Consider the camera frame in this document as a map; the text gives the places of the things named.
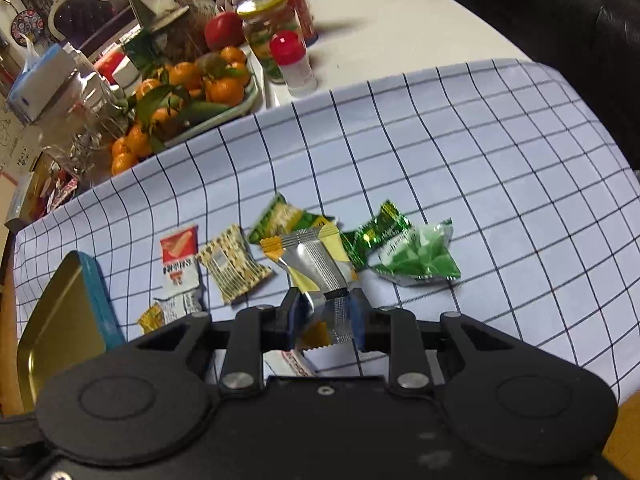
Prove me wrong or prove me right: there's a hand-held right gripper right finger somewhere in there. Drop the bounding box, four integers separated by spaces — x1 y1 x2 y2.
347 287 526 396

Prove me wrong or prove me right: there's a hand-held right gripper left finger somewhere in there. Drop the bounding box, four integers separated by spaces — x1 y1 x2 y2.
127 287 306 396

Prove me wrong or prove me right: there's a white pink snack packet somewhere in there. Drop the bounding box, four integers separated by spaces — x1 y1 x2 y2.
262 347 318 378

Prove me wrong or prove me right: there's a silver yellow snack packet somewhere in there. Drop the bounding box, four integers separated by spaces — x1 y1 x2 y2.
260 225 358 351

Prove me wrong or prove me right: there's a cream patterned snack packet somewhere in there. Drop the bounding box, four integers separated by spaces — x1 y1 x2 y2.
196 224 273 305

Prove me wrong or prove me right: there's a dark green candy wrapper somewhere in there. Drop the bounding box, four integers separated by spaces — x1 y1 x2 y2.
341 201 412 271

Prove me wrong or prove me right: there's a green white snack packet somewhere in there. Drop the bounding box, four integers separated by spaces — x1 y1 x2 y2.
367 219 462 287

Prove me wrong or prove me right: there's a green yellow snack packet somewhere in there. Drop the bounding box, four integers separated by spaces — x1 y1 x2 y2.
248 192 337 246

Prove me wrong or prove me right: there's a grey white snack packet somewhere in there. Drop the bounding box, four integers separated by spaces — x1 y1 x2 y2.
154 285 206 322

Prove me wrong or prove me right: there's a red snack packet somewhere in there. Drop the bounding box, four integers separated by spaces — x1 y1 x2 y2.
160 224 203 291

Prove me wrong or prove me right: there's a small yellow candy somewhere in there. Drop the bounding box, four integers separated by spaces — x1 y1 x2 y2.
136 304 166 336

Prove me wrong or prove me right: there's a gold tin tray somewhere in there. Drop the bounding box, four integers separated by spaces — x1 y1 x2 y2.
16 251 126 413

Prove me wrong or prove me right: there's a checked tablecloth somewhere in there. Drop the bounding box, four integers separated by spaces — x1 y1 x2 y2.
12 58 640 406

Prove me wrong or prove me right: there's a pale green fruit tray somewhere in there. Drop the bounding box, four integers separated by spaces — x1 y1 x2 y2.
162 57 264 148

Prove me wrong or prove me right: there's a red-capped white bottle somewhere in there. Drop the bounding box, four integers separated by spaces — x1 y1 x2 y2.
269 30 318 98

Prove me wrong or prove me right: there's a pile of tangerines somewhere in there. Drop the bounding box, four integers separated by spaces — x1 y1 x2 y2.
110 46 253 176

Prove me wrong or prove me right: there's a pile of snack wrappers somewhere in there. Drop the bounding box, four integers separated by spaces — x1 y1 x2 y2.
30 155 81 221

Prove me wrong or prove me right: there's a large glass jar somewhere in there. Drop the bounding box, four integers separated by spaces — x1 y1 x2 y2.
42 45 131 191

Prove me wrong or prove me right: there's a yellow-lidded pickle jar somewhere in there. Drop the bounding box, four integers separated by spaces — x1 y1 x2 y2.
236 0 306 85

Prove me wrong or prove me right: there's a red apple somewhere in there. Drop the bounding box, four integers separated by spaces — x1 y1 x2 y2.
204 11 247 52

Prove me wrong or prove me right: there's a brown jar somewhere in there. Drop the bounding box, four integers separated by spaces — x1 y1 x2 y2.
150 5 211 63

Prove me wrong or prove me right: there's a red white small box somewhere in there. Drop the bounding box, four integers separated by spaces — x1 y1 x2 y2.
94 49 140 86

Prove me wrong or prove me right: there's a blue white tissue box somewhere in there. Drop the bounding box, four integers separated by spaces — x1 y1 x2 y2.
6 42 76 123

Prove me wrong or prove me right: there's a black sofa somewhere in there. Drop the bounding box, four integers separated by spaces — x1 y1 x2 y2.
390 0 640 171

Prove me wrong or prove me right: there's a white ornate chair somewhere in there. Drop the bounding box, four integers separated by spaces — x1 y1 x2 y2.
47 0 108 53

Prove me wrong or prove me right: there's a patterned round plate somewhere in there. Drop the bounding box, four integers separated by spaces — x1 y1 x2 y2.
11 8 46 41

